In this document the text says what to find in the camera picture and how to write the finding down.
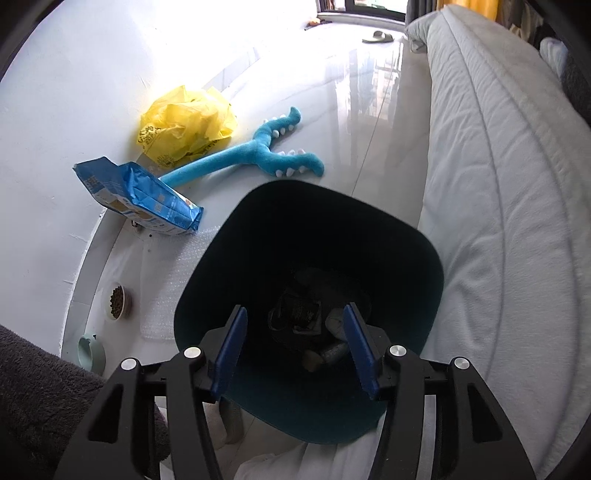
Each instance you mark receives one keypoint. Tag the white sock ball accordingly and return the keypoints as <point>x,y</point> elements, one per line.
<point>334,323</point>

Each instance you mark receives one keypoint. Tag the pale green bowl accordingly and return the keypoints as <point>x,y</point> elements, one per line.
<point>92,350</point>

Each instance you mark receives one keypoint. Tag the dark grey fuzzy mat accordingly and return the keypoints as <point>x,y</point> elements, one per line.
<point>46,392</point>

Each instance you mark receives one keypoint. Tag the grey slipper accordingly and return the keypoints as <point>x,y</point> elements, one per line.
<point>377,37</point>

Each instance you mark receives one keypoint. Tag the blue pet food bag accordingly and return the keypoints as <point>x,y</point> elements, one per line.
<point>138,198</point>

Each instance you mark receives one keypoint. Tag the yellow plastic bag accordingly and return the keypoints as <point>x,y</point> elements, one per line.
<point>189,122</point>

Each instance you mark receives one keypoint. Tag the grey curtain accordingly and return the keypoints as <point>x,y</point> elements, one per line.
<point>421,7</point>

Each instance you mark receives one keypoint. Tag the dark grey fleece robe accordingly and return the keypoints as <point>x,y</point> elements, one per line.
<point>577,83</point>

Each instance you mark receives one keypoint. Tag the blue plush toy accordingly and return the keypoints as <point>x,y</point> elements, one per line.
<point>258,147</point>

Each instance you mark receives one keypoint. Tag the small white fluffy sock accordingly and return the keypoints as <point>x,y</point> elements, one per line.
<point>334,352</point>

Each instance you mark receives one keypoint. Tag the bed with grey bedspread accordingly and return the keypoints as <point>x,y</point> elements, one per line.
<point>498,207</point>

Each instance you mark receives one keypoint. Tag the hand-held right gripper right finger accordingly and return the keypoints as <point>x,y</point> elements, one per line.
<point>362,355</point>

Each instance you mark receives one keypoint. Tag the yellow curtain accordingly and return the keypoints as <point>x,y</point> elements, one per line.
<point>466,8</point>

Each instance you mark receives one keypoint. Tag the white cloth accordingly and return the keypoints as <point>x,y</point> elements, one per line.
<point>286,461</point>

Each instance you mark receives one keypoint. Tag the white bowl with kibble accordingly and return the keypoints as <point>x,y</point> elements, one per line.
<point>117,300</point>

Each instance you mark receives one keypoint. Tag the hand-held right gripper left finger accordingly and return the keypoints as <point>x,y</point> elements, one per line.
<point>228,355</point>

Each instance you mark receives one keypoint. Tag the dark teal trash bin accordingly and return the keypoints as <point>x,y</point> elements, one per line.
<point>300,230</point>

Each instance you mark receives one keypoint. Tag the bubble wrap sheet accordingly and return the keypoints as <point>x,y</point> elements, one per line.
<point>171,286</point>

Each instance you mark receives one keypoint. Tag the window frame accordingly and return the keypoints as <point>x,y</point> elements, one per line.
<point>360,9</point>

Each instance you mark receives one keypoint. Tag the black packet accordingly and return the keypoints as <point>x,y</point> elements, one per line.
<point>295,311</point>

